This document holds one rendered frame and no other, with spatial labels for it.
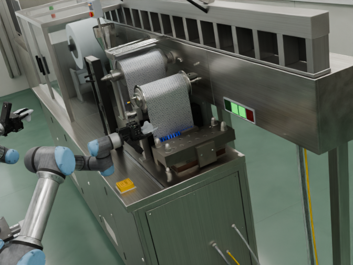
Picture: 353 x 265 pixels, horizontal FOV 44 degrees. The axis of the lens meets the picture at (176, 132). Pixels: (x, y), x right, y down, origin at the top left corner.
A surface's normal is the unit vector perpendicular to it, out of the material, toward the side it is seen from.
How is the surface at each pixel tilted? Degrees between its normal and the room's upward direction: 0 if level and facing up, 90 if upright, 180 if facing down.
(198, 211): 90
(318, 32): 90
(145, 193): 0
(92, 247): 0
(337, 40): 90
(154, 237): 90
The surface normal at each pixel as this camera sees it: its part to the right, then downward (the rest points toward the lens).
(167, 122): 0.45, 0.30
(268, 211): -0.18, -0.89
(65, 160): 0.94, -0.12
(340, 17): -0.88, 0.33
